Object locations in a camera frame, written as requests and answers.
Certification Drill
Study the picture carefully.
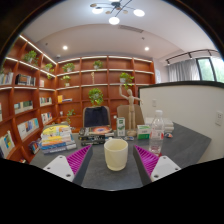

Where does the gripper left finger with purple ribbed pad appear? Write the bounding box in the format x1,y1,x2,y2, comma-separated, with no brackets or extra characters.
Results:
44,145,93,185

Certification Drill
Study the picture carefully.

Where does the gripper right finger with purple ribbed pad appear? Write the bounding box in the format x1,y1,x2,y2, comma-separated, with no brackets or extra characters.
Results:
133,145,180,185

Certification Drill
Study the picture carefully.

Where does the clear plastic water bottle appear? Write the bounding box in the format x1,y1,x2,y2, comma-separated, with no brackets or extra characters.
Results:
149,110,165,156

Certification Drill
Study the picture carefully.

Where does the stack of colourful books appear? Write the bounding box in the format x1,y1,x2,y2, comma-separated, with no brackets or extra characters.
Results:
39,124,77,154

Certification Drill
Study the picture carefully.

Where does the small green white box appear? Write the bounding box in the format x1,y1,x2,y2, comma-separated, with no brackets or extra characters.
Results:
137,125,151,139

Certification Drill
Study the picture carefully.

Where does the stack of dark books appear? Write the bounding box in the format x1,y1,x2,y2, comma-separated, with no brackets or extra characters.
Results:
78,125,114,146

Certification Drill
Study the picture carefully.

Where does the cream plastic cup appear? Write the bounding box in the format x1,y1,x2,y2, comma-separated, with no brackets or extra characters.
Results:
104,139,128,171

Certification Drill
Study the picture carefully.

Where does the green white carton box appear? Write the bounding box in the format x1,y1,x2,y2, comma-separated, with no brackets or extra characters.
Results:
116,117,125,136

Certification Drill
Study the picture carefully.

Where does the dark office chair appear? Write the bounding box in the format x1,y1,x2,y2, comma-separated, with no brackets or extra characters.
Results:
83,106,111,127

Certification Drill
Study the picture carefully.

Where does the brown cardboard box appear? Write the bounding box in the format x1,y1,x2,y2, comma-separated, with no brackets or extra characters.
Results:
117,104,144,128

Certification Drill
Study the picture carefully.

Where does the wooden artist mannequin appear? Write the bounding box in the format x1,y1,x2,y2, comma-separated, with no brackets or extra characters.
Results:
119,86,143,137

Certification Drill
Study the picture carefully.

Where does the large potted green plant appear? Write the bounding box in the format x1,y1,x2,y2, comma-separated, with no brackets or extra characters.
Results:
88,88,103,106

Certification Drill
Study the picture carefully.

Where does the white partition panel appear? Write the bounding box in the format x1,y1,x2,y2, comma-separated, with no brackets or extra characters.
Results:
138,81,224,162

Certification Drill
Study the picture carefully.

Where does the grey window curtain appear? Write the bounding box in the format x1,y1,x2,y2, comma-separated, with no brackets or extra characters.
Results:
167,59,200,82

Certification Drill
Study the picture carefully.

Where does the ceiling chandelier with round lamps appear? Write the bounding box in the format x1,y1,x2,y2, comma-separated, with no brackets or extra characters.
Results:
90,0,145,25

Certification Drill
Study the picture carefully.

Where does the wooden bookshelf wall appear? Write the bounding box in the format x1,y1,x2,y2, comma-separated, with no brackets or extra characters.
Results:
0,36,155,162

